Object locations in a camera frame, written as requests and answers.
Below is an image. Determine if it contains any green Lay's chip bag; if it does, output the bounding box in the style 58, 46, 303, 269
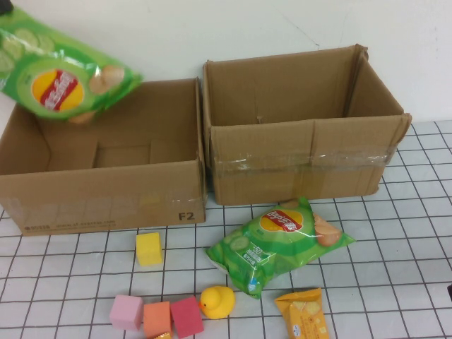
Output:
0, 6, 145, 125
205, 196, 357, 300

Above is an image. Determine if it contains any cardboard box with F2 print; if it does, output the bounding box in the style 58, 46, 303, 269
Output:
0, 78, 207, 237

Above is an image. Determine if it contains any yellow foam cube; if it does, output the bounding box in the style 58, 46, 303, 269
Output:
136, 232, 164, 266

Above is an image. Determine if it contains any cardboard box with clear tape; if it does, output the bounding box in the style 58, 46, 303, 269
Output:
201, 44, 412, 206

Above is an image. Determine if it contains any pink foam cube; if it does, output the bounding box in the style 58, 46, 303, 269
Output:
109, 295, 144, 331

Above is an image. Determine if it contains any orange foam cube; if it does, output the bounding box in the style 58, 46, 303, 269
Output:
142, 302, 174, 339

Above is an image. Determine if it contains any red foam cube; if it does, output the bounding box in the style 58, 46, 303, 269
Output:
169, 295, 204, 339

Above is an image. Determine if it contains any yellow rubber duck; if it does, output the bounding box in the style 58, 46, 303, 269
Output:
198, 285, 235, 321

